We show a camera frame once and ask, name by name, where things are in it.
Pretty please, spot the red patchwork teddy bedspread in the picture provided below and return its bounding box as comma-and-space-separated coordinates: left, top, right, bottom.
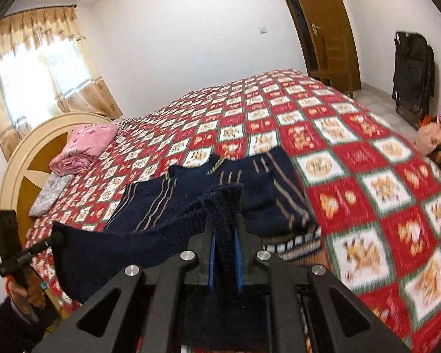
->
28, 69, 441, 352

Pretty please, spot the navy striped knit sweater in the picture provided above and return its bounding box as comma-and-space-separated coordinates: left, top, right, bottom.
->
52, 147, 321, 303

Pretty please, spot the black folded chair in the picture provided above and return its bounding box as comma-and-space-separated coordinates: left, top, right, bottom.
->
392, 31, 436, 129

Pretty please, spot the pink folded blanket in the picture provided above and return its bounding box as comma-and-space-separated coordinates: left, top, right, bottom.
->
49, 124, 118, 176

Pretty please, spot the person's left hand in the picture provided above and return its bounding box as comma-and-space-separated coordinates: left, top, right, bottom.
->
5, 267, 47, 326

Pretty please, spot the grey floral pillow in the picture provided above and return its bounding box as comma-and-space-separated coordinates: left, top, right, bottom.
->
28, 172, 75, 218

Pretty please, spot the brown wooden door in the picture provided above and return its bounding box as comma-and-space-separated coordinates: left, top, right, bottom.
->
285, 0, 362, 97

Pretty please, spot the beige patterned curtain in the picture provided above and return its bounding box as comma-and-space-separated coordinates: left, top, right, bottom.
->
0, 6, 122, 159

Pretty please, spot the cream round wooden headboard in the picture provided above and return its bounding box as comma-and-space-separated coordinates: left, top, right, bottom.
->
0, 112, 111, 245

